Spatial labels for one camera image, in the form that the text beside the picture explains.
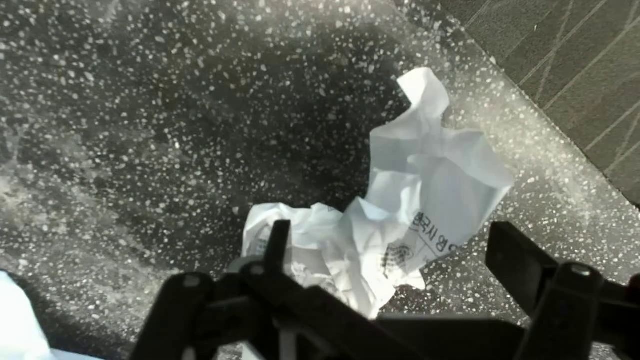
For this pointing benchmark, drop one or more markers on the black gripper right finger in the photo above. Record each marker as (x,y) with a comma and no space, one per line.
(570,305)

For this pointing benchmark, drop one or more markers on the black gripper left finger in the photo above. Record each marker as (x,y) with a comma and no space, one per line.
(195,317)

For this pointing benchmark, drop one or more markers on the white paper large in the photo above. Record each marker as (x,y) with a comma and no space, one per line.
(431,189)

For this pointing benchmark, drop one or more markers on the crumpled white paper small back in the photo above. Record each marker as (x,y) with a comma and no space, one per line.
(21,335)

